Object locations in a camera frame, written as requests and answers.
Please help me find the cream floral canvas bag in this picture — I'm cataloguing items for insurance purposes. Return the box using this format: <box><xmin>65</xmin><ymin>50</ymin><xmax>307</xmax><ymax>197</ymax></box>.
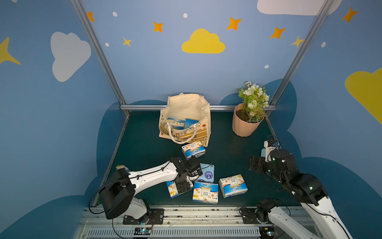
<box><xmin>159</xmin><ymin>93</ymin><xmax>211</xmax><ymax>147</ymax></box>

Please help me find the right green circuit board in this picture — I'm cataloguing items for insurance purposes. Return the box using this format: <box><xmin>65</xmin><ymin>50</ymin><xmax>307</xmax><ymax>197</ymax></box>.
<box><xmin>259</xmin><ymin>227</ymin><xmax>276</xmax><ymax>239</ymax></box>

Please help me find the green circuit board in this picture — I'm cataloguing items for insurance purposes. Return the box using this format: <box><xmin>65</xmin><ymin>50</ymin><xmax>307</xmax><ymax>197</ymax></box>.
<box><xmin>134</xmin><ymin>228</ymin><xmax>152</xmax><ymax>236</ymax></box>
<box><xmin>259</xmin><ymin>227</ymin><xmax>276</xmax><ymax>239</ymax></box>

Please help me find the aluminium left frame post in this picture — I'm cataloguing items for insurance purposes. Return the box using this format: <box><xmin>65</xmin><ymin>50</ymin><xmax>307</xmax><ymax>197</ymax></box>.
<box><xmin>70</xmin><ymin>0</ymin><xmax>126</xmax><ymax>107</ymax></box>

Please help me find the left green circuit board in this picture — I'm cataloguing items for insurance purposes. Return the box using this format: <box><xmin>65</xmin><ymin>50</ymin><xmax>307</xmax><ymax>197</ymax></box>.
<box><xmin>134</xmin><ymin>228</ymin><xmax>152</xmax><ymax>236</ymax></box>

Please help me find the pink ribbed flower pot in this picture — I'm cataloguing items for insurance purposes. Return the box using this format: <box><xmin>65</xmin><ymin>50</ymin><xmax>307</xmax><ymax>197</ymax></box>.
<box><xmin>232</xmin><ymin>103</ymin><xmax>265</xmax><ymax>137</ymax></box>

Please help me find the blue dotted work glove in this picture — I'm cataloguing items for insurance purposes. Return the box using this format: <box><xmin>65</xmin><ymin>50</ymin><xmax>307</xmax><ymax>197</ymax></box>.
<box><xmin>116</xmin><ymin>165</ymin><xmax>130</xmax><ymax>172</ymax></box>

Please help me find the blue cat tissue pack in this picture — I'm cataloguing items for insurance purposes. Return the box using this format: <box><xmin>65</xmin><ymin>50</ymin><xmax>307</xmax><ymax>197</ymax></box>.
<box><xmin>196</xmin><ymin>163</ymin><xmax>215</xmax><ymax>183</ymax></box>

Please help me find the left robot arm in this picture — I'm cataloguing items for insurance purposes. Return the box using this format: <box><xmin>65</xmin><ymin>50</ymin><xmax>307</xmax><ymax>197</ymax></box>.
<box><xmin>98</xmin><ymin>156</ymin><xmax>202</xmax><ymax>223</ymax></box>

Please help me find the white flower plant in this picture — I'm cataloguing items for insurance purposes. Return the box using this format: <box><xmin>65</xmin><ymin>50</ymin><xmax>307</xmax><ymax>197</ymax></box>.
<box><xmin>239</xmin><ymin>81</ymin><xmax>270</xmax><ymax>123</ymax></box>

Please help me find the floral tissue pack bottom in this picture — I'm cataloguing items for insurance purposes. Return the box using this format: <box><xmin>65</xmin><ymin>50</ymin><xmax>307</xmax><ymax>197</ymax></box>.
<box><xmin>218</xmin><ymin>174</ymin><xmax>248</xmax><ymax>198</ymax></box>

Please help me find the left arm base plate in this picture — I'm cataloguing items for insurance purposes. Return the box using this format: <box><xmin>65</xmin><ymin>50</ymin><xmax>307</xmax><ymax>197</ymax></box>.
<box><xmin>123</xmin><ymin>208</ymin><xmax>164</xmax><ymax>225</ymax></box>

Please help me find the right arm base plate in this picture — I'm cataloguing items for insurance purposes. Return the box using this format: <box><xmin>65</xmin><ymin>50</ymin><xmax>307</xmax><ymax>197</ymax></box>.
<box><xmin>238</xmin><ymin>207</ymin><xmax>269</xmax><ymax>224</ymax></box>

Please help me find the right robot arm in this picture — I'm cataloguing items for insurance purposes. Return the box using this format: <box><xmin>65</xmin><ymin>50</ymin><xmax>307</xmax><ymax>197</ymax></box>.
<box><xmin>249</xmin><ymin>148</ymin><xmax>352</xmax><ymax>239</ymax></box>

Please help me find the floral tissue pack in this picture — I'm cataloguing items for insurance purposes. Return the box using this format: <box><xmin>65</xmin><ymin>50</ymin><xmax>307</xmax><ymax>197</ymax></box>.
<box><xmin>182</xmin><ymin>140</ymin><xmax>206</xmax><ymax>159</ymax></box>
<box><xmin>193</xmin><ymin>182</ymin><xmax>219</xmax><ymax>205</ymax></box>
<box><xmin>167</xmin><ymin>118</ymin><xmax>185</xmax><ymax>130</ymax></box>
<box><xmin>166</xmin><ymin>180</ymin><xmax>194</xmax><ymax>199</ymax></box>
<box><xmin>218</xmin><ymin>174</ymin><xmax>248</xmax><ymax>198</ymax></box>

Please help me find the aluminium frame post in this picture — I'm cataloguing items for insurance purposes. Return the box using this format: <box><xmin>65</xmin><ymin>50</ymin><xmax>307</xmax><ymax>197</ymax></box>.
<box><xmin>70</xmin><ymin>0</ymin><xmax>126</xmax><ymax>107</ymax></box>
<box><xmin>268</xmin><ymin>0</ymin><xmax>334</xmax><ymax>110</ymax></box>

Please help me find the aluminium right frame post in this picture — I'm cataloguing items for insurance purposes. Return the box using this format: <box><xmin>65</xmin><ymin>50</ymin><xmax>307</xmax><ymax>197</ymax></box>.
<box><xmin>268</xmin><ymin>0</ymin><xmax>334</xmax><ymax>110</ymax></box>

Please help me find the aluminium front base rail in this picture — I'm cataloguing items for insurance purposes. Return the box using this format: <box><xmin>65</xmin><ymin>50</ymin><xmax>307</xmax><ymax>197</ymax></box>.
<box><xmin>73</xmin><ymin>205</ymin><xmax>332</xmax><ymax>239</ymax></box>

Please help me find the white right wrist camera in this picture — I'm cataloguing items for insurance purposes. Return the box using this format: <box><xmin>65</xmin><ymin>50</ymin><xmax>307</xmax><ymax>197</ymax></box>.
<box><xmin>264</xmin><ymin>139</ymin><xmax>280</xmax><ymax>162</ymax></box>

